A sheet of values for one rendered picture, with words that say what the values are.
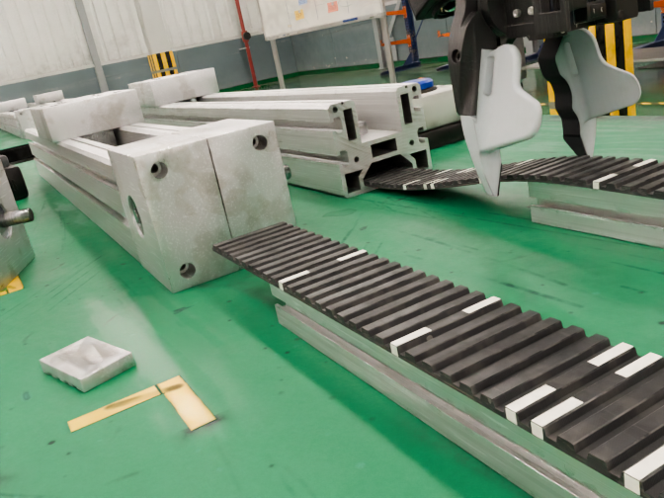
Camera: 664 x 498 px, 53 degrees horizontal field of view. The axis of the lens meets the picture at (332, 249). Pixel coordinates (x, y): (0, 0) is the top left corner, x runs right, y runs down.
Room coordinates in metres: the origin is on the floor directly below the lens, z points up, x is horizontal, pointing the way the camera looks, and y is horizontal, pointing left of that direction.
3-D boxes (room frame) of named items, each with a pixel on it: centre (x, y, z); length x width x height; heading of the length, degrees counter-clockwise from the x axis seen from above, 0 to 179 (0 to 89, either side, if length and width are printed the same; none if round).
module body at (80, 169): (0.89, 0.28, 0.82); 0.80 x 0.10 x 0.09; 26
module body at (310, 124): (0.97, 0.11, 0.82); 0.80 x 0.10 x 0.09; 26
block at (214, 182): (0.49, 0.07, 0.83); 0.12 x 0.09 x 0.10; 116
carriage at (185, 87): (1.19, 0.21, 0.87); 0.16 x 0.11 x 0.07; 26
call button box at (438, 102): (0.77, -0.12, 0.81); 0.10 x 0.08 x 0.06; 116
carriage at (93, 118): (0.89, 0.28, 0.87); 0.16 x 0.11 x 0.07; 26
